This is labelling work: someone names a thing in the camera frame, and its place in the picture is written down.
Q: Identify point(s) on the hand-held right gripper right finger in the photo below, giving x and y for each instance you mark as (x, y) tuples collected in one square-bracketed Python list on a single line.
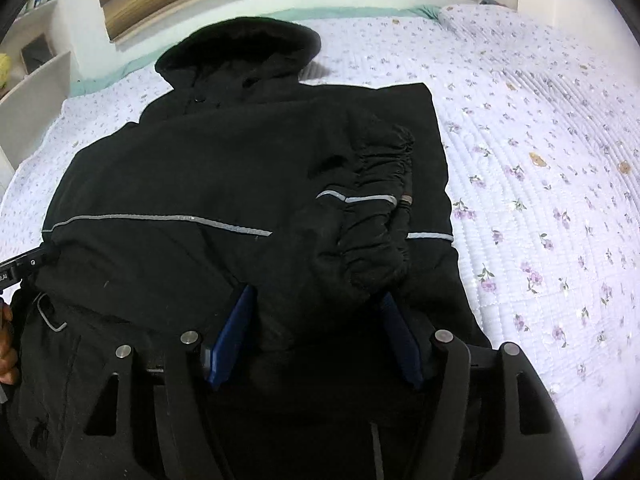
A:
[(402, 340)]

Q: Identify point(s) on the person's left hand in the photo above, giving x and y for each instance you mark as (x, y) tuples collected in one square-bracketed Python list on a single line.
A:
[(7, 355)]

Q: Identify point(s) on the white bookshelf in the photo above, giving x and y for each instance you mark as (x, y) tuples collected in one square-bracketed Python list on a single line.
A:
[(40, 90)]

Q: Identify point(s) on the teal bed sheet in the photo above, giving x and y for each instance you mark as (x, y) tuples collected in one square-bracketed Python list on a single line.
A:
[(100, 80)]

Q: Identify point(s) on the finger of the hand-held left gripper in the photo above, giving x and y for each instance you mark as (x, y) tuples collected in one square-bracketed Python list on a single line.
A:
[(35, 257)]

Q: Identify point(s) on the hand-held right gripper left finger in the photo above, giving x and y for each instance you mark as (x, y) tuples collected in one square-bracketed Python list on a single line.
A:
[(232, 340)]

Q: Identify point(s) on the floral quilted bedspread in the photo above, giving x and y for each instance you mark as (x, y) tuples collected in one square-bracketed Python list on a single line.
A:
[(525, 160)]

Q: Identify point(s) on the yellow round object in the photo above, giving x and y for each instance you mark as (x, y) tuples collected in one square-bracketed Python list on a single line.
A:
[(4, 71)]

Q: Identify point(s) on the black hooded jacket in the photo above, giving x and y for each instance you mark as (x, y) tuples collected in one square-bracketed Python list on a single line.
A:
[(200, 160)]

